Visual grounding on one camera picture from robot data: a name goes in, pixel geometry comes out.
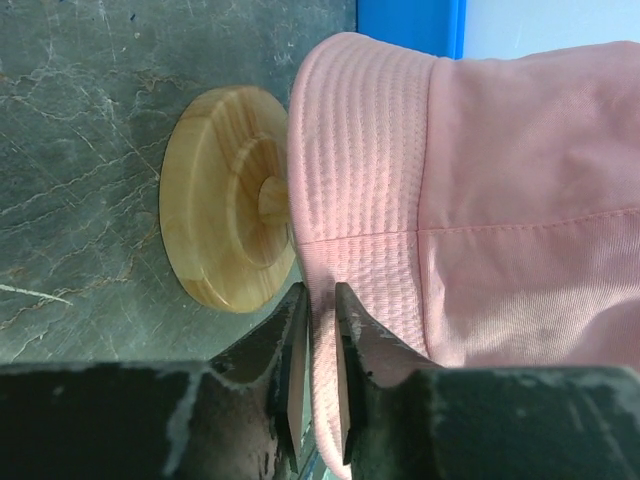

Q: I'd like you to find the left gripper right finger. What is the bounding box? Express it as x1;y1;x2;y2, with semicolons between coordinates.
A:
335;283;639;479

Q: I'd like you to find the blue plastic bin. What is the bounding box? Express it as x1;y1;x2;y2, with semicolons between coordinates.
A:
356;0;467;59

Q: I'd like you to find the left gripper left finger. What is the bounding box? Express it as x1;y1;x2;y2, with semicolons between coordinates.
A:
1;283;308;479

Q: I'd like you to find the wooden hat stand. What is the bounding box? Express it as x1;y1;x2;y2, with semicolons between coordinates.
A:
159;85;295;313

